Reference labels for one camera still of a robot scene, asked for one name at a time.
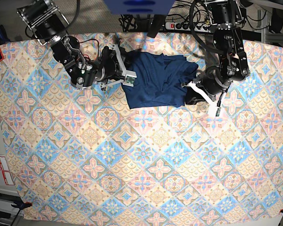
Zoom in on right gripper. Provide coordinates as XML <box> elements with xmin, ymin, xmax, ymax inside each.
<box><xmin>98</xmin><ymin>44</ymin><xmax>137</xmax><ymax>91</ymax></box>

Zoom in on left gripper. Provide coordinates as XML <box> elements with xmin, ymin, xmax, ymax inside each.
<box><xmin>181</xmin><ymin>66</ymin><xmax>233</xmax><ymax>117</ymax></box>

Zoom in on blue long-sleeve shirt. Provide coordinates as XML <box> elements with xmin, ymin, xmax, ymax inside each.
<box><xmin>122</xmin><ymin>51</ymin><xmax>199</xmax><ymax>109</ymax></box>

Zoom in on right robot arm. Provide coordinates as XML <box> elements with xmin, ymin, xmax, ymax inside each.
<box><xmin>17</xmin><ymin>0</ymin><xmax>137</xmax><ymax>90</ymax></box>

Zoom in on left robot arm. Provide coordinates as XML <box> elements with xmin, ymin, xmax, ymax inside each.
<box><xmin>181</xmin><ymin>0</ymin><xmax>250</xmax><ymax>117</ymax></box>

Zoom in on blue box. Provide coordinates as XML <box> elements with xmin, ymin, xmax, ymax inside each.
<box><xmin>104</xmin><ymin>0</ymin><xmax>175</xmax><ymax>15</ymax></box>

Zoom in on patterned tablecloth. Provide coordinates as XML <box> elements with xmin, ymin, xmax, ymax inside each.
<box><xmin>0</xmin><ymin>40</ymin><xmax>283</xmax><ymax>226</ymax></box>

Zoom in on white red stickers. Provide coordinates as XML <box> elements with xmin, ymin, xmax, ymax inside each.
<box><xmin>0</xmin><ymin>155</ymin><xmax>14</xmax><ymax>186</ymax></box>

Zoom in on clamp lower left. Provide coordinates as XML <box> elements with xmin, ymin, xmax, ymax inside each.
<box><xmin>11</xmin><ymin>201</ymin><xmax>32</xmax><ymax>210</ymax></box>

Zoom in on black strap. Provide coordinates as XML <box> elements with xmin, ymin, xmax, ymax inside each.
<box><xmin>147</xmin><ymin>14</ymin><xmax>166</xmax><ymax>38</ymax></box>

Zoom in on white power strip red switch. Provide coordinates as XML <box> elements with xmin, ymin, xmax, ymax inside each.
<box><xmin>165</xmin><ymin>22</ymin><xmax>209</xmax><ymax>32</ymax></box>

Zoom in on tangled black cables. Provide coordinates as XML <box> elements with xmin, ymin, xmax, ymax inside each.
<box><xmin>119</xmin><ymin>0</ymin><xmax>269</xmax><ymax>32</ymax></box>

